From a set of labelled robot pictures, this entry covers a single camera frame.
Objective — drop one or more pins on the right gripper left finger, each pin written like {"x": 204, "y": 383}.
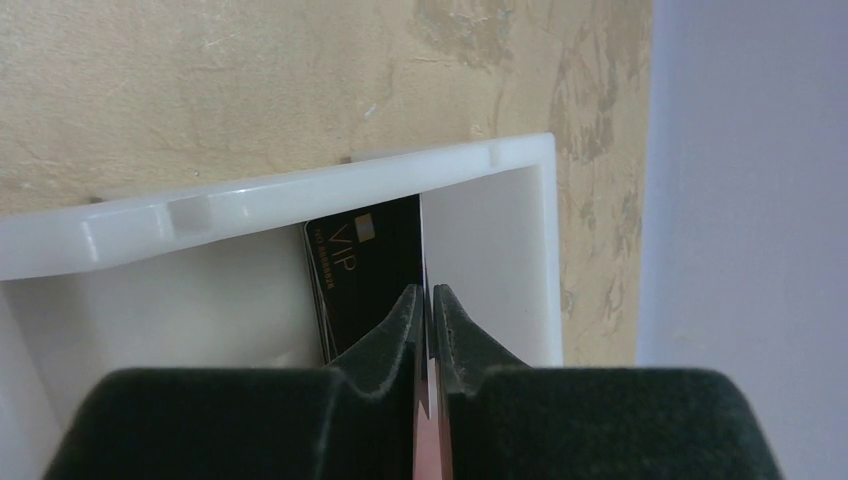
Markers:
{"x": 354, "y": 418}

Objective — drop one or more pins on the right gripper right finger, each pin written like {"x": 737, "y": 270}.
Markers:
{"x": 503, "y": 419}

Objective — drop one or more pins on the black credit card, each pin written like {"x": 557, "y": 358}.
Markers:
{"x": 360, "y": 262}

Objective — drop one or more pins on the black card in sleeve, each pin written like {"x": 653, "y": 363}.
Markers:
{"x": 426, "y": 324}

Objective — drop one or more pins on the white plastic bin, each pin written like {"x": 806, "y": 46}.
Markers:
{"x": 218, "y": 275}

